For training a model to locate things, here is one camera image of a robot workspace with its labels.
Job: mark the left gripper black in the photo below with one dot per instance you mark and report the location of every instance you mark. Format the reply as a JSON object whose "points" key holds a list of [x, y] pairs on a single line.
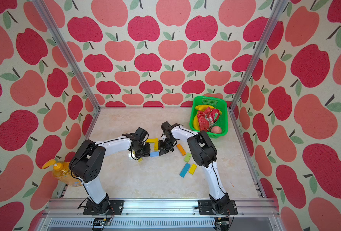
{"points": [[147, 154]]}

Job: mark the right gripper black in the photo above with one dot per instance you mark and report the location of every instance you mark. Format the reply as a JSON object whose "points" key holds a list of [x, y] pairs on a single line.
{"points": [[162, 149]]}

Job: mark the short yellow block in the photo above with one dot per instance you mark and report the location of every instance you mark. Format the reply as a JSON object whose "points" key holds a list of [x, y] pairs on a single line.
{"points": [[156, 146]]}

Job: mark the long yellow block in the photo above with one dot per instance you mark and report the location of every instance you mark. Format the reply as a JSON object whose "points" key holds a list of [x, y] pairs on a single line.
{"points": [[152, 140]]}

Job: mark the light blue block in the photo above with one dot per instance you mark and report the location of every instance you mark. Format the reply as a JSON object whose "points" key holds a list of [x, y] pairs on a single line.
{"points": [[154, 154]]}

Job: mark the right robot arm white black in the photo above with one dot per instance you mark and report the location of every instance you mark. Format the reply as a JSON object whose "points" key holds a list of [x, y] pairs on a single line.
{"points": [[204, 154]]}

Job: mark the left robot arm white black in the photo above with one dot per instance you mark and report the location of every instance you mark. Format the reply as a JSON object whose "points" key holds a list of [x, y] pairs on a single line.
{"points": [[88, 160]]}

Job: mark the orange block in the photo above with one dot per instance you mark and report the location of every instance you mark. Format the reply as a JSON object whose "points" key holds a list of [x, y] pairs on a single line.
{"points": [[181, 149]]}

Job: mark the green block lower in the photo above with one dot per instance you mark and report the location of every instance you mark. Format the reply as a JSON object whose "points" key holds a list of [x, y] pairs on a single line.
{"points": [[187, 157]]}

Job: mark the cyan long block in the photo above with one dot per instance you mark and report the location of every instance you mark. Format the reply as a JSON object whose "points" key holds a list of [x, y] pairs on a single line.
{"points": [[185, 170]]}

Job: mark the yellow block right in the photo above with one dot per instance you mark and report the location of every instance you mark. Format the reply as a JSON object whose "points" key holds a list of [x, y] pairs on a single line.
{"points": [[192, 169]]}

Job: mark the red snack bag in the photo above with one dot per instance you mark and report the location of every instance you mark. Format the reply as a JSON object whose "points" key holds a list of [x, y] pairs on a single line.
{"points": [[206, 118]]}

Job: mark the bananas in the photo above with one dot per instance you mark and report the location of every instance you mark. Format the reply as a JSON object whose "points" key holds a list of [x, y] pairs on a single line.
{"points": [[200, 107]]}

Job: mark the peach fruit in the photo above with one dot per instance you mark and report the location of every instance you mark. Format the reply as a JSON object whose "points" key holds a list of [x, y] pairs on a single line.
{"points": [[216, 129]]}

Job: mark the green plastic basket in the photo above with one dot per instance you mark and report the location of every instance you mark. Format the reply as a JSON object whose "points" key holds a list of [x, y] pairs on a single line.
{"points": [[218, 104]]}

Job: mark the orange soap bottle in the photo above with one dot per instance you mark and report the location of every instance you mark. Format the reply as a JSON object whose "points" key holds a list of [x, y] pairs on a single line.
{"points": [[62, 172]]}

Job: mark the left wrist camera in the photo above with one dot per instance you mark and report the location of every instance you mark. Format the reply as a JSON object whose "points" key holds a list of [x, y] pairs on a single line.
{"points": [[141, 134]]}

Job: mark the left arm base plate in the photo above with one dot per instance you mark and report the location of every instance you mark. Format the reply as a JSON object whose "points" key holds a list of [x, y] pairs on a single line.
{"points": [[105, 208]]}

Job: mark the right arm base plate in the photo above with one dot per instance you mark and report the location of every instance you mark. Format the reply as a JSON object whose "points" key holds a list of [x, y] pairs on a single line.
{"points": [[209, 207]]}

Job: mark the aluminium front rail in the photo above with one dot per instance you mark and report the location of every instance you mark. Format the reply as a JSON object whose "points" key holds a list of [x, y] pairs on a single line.
{"points": [[164, 214]]}

